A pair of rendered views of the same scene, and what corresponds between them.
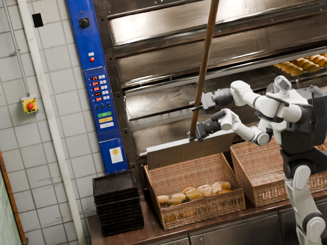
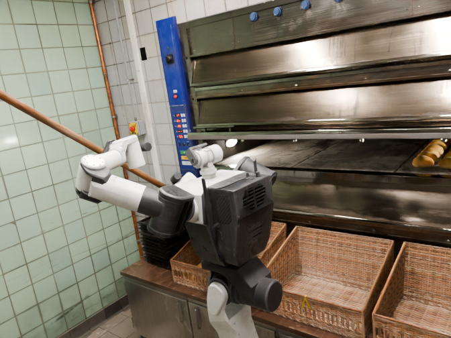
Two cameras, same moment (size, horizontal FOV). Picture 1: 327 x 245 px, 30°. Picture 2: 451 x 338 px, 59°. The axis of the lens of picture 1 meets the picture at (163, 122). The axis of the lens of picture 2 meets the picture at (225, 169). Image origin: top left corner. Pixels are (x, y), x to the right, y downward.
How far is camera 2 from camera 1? 2.94 m
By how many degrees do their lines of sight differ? 45
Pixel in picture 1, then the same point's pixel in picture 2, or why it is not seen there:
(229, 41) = (307, 99)
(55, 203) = not seen: hidden behind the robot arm
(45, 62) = (149, 94)
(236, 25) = (315, 80)
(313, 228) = not seen: outside the picture
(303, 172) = (215, 293)
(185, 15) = (260, 60)
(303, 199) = (224, 329)
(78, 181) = not seen: hidden behind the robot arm
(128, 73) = (205, 116)
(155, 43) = (230, 88)
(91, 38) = (175, 75)
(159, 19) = (235, 62)
